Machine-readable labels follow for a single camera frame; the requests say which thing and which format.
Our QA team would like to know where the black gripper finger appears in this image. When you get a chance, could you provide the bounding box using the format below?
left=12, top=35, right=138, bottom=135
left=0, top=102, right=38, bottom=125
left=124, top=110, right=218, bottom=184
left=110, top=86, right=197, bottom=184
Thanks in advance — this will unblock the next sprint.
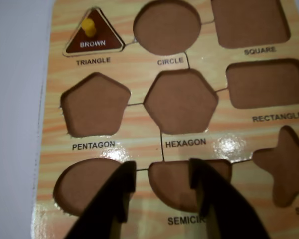
left=67, top=161, right=137, bottom=239
left=188, top=158, right=265, bottom=239

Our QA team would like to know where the brown triangle piece yellow pin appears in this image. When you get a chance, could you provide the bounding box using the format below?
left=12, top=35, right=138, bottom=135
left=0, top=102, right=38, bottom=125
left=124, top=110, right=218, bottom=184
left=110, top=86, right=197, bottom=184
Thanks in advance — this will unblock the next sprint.
left=62, top=8, right=125, bottom=57

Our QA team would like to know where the wooden shape puzzle board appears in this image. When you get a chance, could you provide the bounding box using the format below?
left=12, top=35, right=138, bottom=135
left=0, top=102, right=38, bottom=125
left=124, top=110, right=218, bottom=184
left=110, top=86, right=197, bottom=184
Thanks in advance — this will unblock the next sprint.
left=29, top=0, right=299, bottom=239

